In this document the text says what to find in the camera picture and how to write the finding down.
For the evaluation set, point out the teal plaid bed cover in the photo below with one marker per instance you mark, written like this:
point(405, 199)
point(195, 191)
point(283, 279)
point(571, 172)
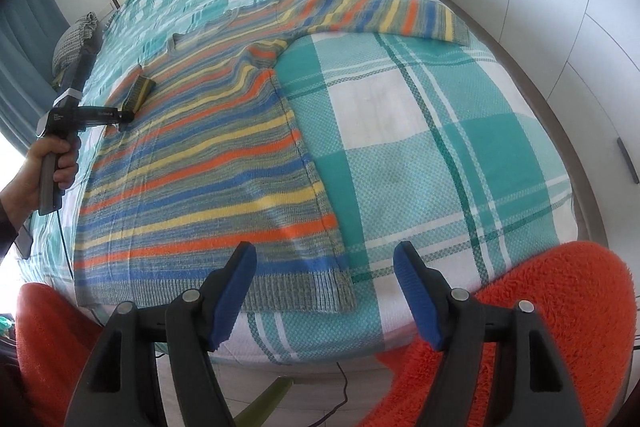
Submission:
point(415, 132)

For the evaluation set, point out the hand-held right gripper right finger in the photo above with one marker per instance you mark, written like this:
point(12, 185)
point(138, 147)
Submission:
point(417, 302)

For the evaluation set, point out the striped knit sweater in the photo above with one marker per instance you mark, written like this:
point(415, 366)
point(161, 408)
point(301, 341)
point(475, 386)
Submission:
point(200, 167)

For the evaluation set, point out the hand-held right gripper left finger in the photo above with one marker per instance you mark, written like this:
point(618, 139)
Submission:
point(227, 307)

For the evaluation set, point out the person's left leg orange fleece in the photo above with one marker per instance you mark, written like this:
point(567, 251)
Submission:
point(45, 347)

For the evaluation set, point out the person's left forearm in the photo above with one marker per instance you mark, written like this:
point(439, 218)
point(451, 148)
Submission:
point(6, 227)

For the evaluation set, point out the dark pole with white tape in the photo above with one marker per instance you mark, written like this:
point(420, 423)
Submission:
point(77, 74)

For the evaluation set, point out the olive green object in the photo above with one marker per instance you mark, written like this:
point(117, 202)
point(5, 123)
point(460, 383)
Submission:
point(267, 399)

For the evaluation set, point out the dark flat device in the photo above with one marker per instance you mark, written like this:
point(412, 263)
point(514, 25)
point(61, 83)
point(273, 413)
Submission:
point(23, 244)

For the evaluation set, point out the blue-grey curtain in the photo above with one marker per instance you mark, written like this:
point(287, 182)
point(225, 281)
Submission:
point(25, 57)

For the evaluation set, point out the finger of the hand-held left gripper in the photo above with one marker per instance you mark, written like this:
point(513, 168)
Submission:
point(107, 113)

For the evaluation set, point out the person's left hand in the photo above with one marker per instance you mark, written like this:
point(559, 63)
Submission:
point(30, 179)

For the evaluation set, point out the checkered cloth bundle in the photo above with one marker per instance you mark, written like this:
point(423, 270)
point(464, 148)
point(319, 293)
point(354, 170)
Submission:
point(72, 39)

